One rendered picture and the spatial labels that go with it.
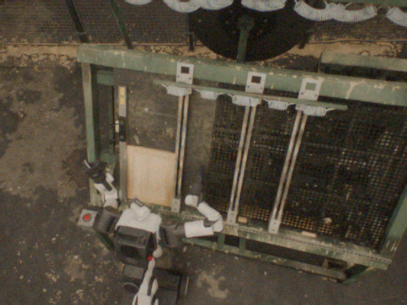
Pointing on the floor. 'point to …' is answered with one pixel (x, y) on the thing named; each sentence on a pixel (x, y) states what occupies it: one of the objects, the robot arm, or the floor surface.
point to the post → (105, 240)
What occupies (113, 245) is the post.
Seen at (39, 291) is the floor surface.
